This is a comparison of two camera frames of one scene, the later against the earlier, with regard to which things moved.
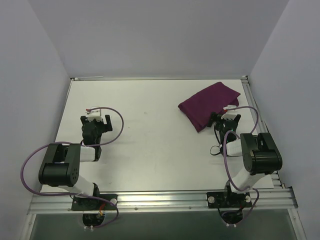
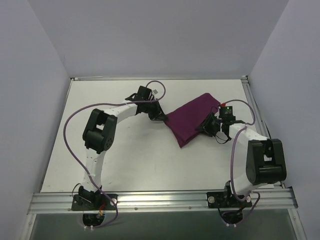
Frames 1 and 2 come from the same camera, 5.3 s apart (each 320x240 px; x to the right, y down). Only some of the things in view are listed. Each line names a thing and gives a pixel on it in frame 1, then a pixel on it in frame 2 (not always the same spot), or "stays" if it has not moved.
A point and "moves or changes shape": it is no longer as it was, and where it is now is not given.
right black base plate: [228, 200] stays
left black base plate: [81, 204] stays
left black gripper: [95, 122] → [155, 113]
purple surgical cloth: [198, 109] moves or changes shape
